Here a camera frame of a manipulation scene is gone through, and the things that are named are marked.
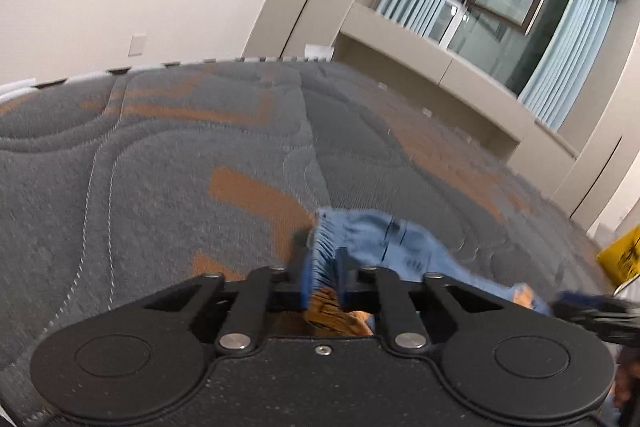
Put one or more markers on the beige window bench cabinet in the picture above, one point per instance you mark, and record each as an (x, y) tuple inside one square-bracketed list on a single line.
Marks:
[(450, 77)]

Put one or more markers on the yellow printed object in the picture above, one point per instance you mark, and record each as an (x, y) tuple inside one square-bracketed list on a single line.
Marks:
[(625, 257)]

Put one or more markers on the white wall plate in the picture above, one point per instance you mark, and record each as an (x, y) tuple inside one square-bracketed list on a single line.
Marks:
[(136, 45)]

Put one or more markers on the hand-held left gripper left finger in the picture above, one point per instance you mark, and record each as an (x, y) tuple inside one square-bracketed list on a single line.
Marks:
[(280, 292)]

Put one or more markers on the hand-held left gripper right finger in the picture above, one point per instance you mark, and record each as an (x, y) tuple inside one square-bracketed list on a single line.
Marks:
[(345, 282)]

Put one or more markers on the grey and orange quilted mattress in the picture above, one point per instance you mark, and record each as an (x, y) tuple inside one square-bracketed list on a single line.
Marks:
[(150, 187)]

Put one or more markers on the person's right hand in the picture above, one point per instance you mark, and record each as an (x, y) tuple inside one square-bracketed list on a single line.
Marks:
[(629, 382)]

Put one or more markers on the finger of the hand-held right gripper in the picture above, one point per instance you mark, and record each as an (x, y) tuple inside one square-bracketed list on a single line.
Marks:
[(590, 309)]

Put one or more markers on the window with brown frame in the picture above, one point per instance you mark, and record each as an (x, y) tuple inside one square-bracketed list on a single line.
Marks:
[(505, 2)]

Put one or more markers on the blue printed pants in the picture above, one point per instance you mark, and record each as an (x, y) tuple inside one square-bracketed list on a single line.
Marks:
[(400, 242)]

